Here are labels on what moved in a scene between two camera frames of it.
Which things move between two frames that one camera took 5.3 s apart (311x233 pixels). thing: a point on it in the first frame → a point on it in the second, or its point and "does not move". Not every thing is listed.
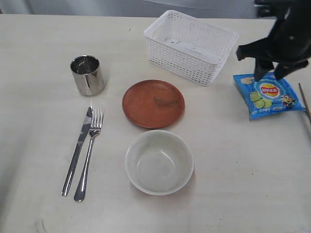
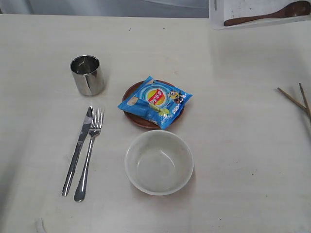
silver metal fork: x=95 y=122 does not move
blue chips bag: x=267 y=96 → x=160 y=104
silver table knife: x=85 y=128 does not move
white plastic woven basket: x=194 y=49 → x=220 y=11
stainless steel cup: x=88 y=74 does not move
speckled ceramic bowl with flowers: x=158 y=162 does not move
